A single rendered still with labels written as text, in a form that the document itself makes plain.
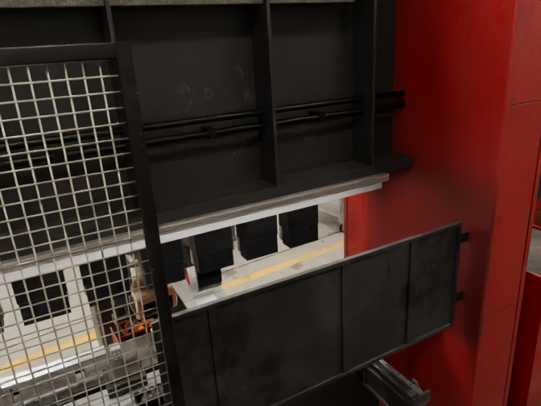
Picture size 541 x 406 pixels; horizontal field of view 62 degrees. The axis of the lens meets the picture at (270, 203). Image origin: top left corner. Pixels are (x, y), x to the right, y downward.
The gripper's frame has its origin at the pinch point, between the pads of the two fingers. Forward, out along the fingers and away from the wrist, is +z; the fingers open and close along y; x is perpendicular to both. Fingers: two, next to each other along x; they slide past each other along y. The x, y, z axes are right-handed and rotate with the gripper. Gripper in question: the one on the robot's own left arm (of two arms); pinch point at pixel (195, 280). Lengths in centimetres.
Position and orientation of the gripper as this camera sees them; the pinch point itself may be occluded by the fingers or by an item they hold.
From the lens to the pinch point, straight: 200.8
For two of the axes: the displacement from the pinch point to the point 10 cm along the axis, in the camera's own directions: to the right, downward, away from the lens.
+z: 2.9, 9.5, -1.3
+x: -3.8, 2.4, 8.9
